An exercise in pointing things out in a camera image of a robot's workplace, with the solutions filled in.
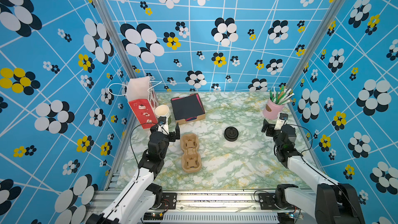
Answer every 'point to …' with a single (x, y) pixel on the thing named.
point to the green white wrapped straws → (282, 97)
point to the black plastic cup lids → (231, 134)
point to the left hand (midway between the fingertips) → (170, 121)
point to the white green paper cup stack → (162, 110)
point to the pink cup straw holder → (271, 110)
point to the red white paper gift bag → (142, 99)
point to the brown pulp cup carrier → (191, 157)
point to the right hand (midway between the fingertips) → (276, 120)
